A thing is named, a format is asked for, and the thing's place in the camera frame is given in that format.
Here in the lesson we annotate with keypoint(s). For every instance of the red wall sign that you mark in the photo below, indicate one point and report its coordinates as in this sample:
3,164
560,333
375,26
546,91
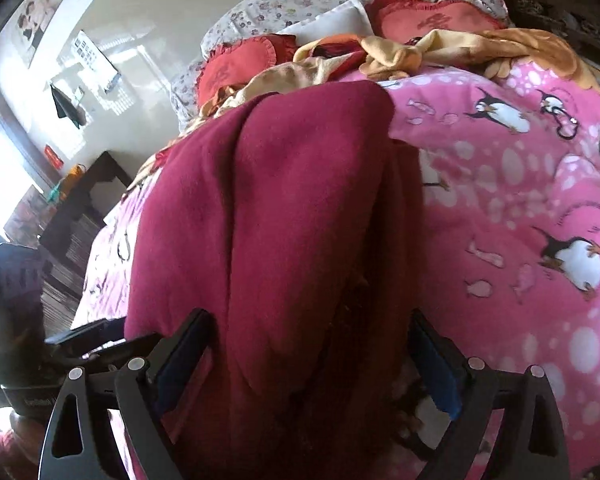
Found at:
54,156

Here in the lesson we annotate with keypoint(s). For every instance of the white folded cloth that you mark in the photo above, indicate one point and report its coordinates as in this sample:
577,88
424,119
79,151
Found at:
335,22

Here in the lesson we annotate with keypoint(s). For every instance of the person's left forearm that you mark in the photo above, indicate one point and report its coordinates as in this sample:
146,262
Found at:
5,452

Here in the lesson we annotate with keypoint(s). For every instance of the orange and cream patterned blanket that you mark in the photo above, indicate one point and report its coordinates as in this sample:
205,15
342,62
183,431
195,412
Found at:
480,45

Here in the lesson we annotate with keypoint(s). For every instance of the dark wooden table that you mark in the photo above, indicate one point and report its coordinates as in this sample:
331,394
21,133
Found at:
90,185

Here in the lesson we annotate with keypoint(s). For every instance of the pink penguin print blanket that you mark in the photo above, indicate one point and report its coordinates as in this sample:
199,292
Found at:
505,185

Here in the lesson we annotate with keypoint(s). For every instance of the maroon knit garment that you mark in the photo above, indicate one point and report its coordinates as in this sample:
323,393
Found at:
280,210

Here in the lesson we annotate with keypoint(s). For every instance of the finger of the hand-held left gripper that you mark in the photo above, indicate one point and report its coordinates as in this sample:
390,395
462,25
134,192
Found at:
115,352
87,332

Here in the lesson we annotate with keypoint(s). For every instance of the wall poster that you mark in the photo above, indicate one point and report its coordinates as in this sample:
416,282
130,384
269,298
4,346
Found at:
35,22

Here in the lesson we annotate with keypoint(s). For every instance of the orange bag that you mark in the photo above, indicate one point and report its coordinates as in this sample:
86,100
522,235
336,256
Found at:
72,176

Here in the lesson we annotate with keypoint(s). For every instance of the dark carved wooden headboard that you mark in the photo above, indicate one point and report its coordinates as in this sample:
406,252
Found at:
555,10

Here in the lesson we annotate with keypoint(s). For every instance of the red heart-shaped ruffled pillow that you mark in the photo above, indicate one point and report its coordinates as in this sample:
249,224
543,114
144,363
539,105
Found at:
230,67
430,20

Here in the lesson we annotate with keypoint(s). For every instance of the dark hanging cloth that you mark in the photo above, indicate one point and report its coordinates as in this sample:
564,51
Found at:
67,106

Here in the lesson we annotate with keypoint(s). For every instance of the wall calendar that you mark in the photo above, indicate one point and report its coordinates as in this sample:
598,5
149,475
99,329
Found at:
94,57

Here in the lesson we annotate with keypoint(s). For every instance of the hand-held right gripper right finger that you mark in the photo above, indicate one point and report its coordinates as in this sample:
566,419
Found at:
442,380

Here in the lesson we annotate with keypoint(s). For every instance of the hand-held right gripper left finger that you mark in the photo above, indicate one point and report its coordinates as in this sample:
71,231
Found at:
172,375

